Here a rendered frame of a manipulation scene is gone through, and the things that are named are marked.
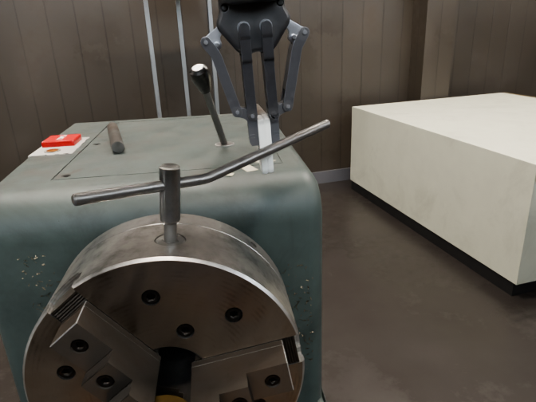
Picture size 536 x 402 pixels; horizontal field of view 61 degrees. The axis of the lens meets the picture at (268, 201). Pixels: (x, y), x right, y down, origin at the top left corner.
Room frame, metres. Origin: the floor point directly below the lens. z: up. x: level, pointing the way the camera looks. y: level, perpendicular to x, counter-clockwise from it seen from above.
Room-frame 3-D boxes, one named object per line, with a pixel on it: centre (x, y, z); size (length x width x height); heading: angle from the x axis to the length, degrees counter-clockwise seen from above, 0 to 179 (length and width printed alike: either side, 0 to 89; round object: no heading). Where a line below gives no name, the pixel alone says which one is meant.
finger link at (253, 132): (0.57, 0.02, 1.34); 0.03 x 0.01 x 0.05; 96
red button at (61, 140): (0.89, 0.40, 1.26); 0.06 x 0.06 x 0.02; 6
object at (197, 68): (0.75, 0.10, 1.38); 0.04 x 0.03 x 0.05; 6
